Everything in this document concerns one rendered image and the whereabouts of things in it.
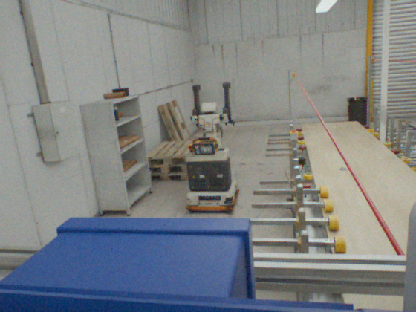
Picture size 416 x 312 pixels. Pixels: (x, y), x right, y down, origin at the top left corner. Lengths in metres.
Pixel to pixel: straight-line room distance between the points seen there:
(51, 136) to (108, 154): 1.02
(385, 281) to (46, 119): 3.84
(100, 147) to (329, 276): 4.59
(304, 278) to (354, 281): 0.03
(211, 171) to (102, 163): 1.44
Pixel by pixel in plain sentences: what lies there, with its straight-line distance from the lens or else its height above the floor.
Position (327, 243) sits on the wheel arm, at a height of 0.96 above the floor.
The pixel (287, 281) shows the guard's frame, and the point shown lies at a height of 1.74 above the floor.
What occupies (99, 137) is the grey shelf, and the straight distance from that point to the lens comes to 4.77.
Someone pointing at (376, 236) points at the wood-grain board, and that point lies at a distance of 2.17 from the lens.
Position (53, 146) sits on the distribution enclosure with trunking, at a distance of 4.02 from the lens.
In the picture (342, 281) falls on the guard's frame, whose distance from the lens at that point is 0.27.
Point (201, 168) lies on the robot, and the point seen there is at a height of 0.61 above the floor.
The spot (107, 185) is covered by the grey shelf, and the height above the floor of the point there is 0.45.
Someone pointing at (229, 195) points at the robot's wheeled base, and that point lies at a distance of 4.51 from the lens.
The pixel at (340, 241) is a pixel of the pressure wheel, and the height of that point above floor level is 0.97.
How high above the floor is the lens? 1.89
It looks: 15 degrees down
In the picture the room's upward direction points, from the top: 6 degrees counter-clockwise
